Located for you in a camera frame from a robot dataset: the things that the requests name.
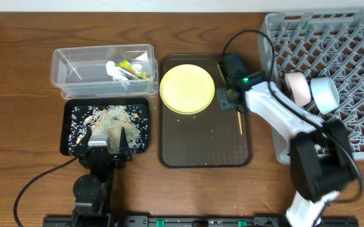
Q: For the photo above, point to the wooden chopstick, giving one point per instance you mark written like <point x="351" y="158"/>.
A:
<point x="240" y="122"/>

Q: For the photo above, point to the rice and food scraps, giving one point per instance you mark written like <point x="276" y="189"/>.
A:
<point x="108" y="121"/>

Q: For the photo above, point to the light blue bowl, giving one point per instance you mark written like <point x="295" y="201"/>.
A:
<point x="325" y="94"/>

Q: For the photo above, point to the white tissue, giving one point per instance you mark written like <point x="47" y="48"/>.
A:
<point x="115" y="72"/>

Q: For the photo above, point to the green snack wrapper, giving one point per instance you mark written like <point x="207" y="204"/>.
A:
<point x="130" y="70"/>

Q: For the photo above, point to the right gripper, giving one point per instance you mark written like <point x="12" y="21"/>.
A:
<point x="224" y="99"/>

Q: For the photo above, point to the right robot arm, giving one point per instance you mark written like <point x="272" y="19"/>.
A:
<point x="321" y="161"/>

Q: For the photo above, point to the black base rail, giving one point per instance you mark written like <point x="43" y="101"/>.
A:
<point x="134" y="221"/>

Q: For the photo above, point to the clear plastic bin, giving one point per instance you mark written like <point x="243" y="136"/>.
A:
<point x="80" y="72"/>

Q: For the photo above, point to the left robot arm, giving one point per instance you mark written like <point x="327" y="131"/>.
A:
<point x="92" y="191"/>

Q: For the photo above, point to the pink white bowl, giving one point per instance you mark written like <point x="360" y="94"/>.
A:
<point x="300" y="91"/>

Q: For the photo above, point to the dark brown serving tray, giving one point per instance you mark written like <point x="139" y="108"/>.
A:
<point x="208" y="139"/>

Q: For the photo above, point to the grey dishwasher rack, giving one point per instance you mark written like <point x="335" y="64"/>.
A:
<point x="321" y="45"/>

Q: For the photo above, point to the black waste tray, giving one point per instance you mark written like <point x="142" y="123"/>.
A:
<point x="96" y="102"/>

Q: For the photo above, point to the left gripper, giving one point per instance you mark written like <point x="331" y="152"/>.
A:
<point x="103" y="156"/>

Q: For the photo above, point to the yellow plate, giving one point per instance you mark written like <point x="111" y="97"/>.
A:
<point x="187" y="89"/>

